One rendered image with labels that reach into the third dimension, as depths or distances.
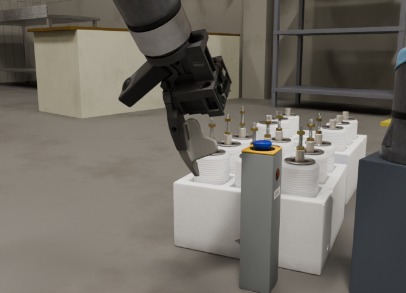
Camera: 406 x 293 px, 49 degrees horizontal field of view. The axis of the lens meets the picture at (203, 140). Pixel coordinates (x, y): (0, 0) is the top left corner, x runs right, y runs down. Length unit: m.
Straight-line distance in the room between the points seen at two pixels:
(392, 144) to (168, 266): 0.59
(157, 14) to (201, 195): 0.68
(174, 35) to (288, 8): 4.49
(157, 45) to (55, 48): 3.31
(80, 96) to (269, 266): 2.81
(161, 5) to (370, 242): 0.67
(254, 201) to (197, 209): 0.25
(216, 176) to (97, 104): 2.61
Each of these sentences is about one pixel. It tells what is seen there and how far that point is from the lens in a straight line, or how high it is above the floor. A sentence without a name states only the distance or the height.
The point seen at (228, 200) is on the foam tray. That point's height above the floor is 0.15.
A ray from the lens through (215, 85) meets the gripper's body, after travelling 0.61.
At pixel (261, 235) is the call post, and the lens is 0.97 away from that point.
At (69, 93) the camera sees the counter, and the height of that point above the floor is 0.19.
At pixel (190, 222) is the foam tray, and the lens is 1.18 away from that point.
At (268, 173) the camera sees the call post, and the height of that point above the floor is 0.27.
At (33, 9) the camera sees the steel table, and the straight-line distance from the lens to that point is 6.23.
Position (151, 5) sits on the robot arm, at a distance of 0.54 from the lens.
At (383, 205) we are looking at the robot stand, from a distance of 0.97.
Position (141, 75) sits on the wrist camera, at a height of 0.48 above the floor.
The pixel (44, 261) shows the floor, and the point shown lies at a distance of 1.22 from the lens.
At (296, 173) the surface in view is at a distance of 1.07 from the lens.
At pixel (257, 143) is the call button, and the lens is 0.93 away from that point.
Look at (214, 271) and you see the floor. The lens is 1.11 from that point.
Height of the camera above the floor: 0.52
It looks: 11 degrees down
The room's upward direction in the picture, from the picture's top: straight up
